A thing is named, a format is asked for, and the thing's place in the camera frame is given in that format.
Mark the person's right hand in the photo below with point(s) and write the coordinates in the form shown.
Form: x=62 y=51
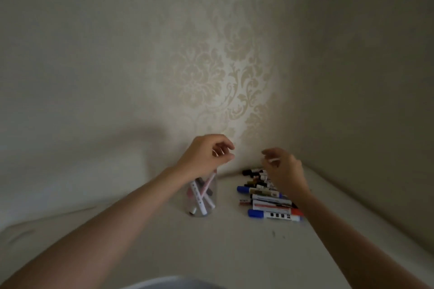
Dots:
x=288 y=173

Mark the person's left hand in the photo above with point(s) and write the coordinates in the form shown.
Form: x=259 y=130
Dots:
x=203 y=156

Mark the row of assorted markers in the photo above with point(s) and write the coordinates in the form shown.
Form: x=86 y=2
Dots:
x=271 y=214

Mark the clear plastic jar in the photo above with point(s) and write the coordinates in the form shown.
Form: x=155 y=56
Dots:
x=190 y=199

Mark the bundle of assorted markers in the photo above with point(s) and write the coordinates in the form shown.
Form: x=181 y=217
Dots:
x=198 y=202

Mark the person's left forearm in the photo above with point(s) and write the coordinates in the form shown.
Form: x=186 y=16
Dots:
x=101 y=231

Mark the person's right forearm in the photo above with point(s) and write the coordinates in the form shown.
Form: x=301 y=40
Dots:
x=356 y=251

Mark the person's pale shirt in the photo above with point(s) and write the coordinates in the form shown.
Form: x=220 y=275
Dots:
x=169 y=283

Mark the white table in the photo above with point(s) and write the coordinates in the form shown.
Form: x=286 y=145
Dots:
x=237 y=251

